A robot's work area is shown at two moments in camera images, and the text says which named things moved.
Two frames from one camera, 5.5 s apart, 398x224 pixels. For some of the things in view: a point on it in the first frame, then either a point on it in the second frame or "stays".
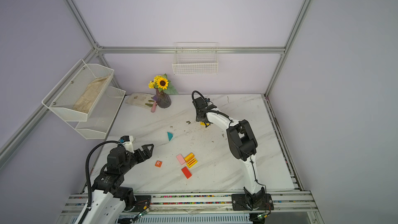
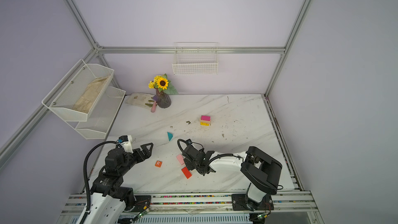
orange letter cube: x=158 y=164 stays
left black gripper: x=147 y=154 stays
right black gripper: x=197 y=117 -> x=188 y=165
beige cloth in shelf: x=87 y=98 stays
